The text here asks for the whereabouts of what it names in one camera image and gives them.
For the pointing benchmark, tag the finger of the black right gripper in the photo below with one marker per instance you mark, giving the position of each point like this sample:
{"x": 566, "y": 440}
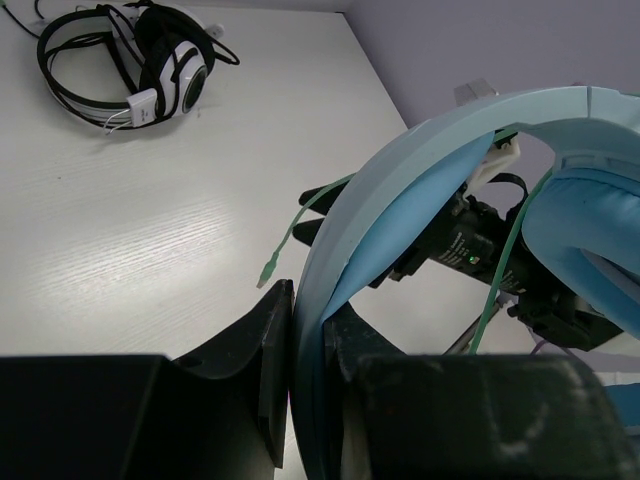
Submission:
{"x": 306, "y": 232}

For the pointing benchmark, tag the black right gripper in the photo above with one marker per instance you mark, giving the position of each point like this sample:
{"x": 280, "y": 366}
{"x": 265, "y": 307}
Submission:
{"x": 468, "y": 236}

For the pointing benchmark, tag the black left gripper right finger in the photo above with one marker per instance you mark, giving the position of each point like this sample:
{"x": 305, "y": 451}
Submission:
{"x": 391, "y": 415}

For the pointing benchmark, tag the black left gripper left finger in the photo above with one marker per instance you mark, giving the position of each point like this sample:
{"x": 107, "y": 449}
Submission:
{"x": 216, "y": 412}

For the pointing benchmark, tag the light blue headphones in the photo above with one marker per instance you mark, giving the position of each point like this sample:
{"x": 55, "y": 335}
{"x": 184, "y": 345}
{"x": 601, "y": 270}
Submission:
{"x": 582, "y": 221}

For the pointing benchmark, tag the black and white headphones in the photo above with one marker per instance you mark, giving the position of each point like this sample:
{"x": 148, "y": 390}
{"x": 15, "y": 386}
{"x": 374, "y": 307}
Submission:
{"x": 163, "y": 54}

